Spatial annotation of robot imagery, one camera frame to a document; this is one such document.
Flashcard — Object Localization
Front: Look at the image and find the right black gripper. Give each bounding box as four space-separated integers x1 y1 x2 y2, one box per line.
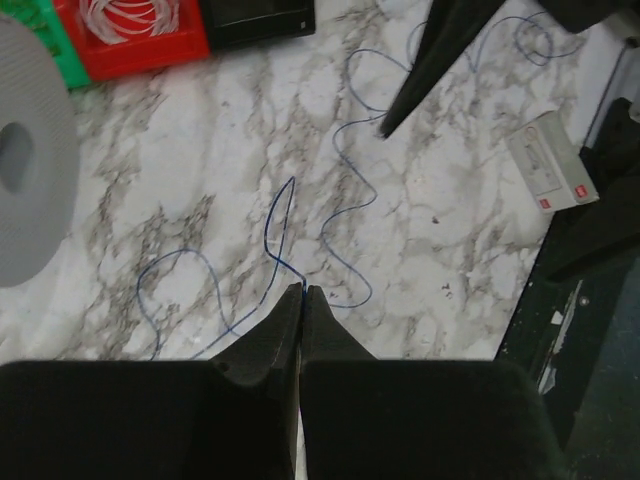
537 0 639 33

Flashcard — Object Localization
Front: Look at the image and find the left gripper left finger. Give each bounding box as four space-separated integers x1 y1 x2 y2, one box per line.
1 284 304 479

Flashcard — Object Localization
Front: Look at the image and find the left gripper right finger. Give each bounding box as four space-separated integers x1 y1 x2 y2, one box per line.
300 286 568 479

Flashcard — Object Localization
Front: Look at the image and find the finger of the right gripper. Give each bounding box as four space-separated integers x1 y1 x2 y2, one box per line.
379 0 504 138

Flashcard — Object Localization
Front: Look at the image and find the black plastic bin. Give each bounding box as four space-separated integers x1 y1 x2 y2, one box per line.
198 0 316 51

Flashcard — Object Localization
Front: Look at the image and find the grey plastic cable spool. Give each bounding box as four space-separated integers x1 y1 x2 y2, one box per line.
1 15 80 287

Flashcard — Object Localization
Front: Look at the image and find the small grey staples box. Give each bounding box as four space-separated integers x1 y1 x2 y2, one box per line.
505 111 599 212

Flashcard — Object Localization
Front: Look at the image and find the black mounting base bar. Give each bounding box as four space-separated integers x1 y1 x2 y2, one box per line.
497 97 639 447

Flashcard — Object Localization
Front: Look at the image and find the red plastic bin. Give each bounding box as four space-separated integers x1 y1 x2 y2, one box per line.
53 1 210 83

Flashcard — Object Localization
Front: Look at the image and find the green plastic bin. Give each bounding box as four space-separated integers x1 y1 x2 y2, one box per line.
1 0 91 89

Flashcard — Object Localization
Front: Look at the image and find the white coiled cable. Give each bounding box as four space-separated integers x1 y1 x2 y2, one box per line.
78 0 180 37

